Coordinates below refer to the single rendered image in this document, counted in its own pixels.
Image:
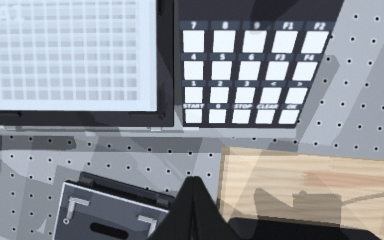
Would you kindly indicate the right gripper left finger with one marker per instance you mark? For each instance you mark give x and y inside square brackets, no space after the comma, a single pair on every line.
[178,223]

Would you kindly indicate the white multi-well plate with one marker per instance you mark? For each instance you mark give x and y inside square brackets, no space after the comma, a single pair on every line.
[41,39]

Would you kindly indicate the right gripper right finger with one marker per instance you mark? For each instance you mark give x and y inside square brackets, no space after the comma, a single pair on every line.
[208,223]

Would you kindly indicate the dark grey rectangular frame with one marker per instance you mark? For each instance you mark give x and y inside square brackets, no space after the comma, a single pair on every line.
[128,212]

